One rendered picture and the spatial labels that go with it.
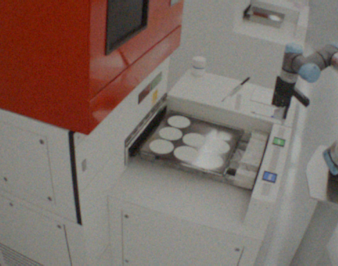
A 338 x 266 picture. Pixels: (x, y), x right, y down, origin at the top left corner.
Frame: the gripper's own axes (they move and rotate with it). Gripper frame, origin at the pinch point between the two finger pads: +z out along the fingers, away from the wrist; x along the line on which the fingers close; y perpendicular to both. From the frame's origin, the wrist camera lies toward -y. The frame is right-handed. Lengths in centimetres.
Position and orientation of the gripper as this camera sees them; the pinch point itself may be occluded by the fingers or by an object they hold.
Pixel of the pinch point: (283, 122)
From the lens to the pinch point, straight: 175.4
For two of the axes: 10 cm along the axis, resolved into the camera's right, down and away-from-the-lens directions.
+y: -9.4, -2.5, 2.4
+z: -0.7, 8.3, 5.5
